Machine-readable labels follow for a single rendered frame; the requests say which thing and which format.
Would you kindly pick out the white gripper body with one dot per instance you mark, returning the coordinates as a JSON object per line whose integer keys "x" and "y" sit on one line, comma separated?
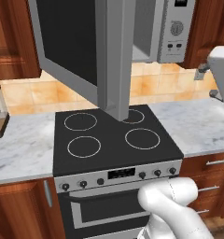
{"x": 222, "y": 71}

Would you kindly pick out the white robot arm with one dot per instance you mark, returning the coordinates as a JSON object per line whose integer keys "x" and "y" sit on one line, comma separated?
{"x": 170, "y": 199}

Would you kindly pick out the silver microwave oven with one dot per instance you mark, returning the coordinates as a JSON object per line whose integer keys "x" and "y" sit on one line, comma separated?
{"x": 176, "y": 46}

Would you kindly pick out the grey microwave door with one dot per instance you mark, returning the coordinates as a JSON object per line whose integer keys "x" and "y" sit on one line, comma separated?
{"x": 70, "y": 37}

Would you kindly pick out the black stove knob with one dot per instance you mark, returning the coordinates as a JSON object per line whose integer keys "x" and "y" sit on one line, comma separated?
{"x": 83, "y": 184}
{"x": 100, "y": 181}
{"x": 172, "y": 170}
{"x": 157, "y": 172}
{"x": 142, "y": 175}
{"x": 65, "y": 186}

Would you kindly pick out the black and silver stove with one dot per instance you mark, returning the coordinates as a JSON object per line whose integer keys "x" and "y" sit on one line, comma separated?
{"x": 117, "y": 152}

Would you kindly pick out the black oven door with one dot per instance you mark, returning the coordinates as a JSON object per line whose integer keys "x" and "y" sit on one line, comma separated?
{"x": 107, "y": 211}

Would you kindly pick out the brown wooden base cupboard door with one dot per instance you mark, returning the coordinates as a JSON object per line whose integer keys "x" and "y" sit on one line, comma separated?
{"x": 20, "y": 211}

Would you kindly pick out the brown wooden wall cupboard door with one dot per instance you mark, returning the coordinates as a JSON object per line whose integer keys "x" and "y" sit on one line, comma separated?
{"x": 11, "y": 31}
{"x": 210, "y": 25}

